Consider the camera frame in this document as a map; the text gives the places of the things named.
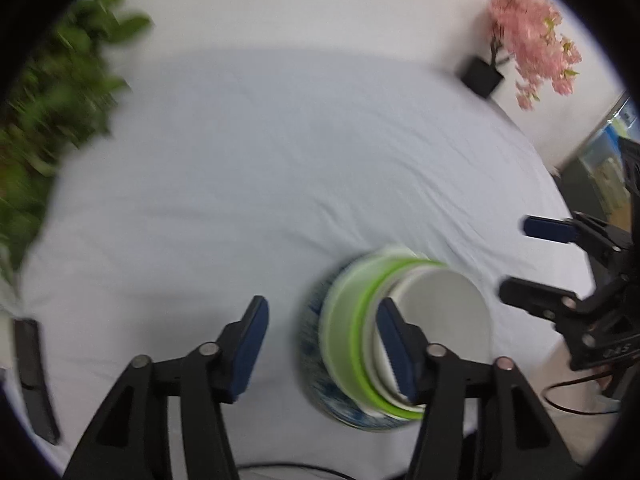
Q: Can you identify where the black flat bar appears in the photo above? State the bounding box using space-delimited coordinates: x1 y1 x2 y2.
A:
14 317 62 445

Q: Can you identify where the white tablecloth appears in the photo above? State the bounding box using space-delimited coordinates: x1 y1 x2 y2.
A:
15 47 601 480

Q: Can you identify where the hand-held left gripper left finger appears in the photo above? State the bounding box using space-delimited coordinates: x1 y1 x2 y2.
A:
62 296 270 480

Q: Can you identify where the blue patterned plate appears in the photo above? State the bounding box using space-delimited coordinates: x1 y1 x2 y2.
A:
297 270 426 433

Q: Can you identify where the green pothos plant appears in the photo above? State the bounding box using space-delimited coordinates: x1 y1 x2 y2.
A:
0 0 153 281

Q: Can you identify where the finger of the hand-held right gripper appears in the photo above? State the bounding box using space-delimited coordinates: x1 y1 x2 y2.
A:
498 277 589 322
523 211 634 262

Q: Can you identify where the pink artificial blossom tree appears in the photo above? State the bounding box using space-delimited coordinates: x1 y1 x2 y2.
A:
487 0 583 111

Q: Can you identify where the white bowl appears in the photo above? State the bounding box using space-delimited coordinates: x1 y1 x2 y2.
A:
364 270 451 413
387 267 494 367

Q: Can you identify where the black cable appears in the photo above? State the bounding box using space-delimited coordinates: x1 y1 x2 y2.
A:
237 462 351 480
542 380 623 417

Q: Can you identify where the lime green rimmed bowl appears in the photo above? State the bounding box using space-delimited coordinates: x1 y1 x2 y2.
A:
319 246 448 421

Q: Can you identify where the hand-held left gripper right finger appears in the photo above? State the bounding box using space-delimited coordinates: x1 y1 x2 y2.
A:
376 297 583 480

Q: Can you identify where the black square plant pot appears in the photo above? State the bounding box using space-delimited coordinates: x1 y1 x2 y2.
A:
460 56 505 100

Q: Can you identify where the dark glass cabinet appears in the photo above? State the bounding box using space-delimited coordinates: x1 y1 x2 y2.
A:
552 90 640 221

